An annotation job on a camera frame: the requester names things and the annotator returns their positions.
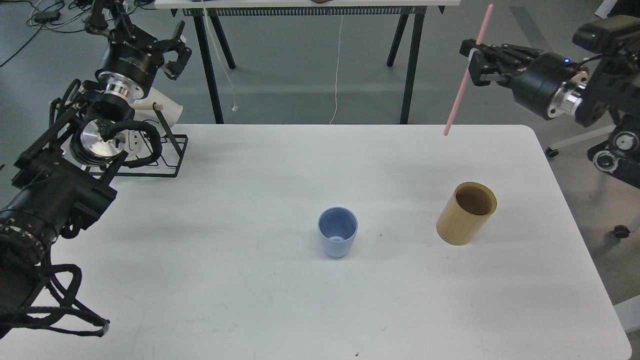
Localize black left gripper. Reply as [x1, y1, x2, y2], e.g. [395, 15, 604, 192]
[83, 0, 193, 101]

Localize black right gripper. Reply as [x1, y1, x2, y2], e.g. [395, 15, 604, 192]
[459, 39, 590, 120]

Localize blue plastic cup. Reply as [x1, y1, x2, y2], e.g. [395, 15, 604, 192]
[317, 206, 359, 259]

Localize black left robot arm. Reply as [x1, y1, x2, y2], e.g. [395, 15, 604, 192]
[1, 0, 192, 337]

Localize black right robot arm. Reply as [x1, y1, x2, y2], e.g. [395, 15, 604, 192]
[459, 14, 640, 187]

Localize white cup on rack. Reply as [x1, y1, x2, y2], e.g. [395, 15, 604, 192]
[130, 87, 183, 137]

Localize background table black legs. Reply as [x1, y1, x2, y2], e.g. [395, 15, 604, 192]
[155, 0, 462, 125]

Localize white mug with face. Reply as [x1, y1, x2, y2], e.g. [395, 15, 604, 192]
[121, 129, 144, 161]

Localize wooden cylindrical holder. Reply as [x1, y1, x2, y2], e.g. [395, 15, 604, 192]
[436, 181, 498, 246]

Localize black floor cables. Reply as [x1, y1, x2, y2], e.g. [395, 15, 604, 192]
[0, 0, 156, 68]

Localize black wire cup rack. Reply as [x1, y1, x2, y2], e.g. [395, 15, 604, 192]
[62, 103, 189, 178]

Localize white hanging cord with plug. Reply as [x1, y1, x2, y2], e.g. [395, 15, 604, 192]
[202, 0, 240, 112]

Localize white hanging cable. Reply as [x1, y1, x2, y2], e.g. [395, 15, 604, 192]
[329, 15, 344, 125]

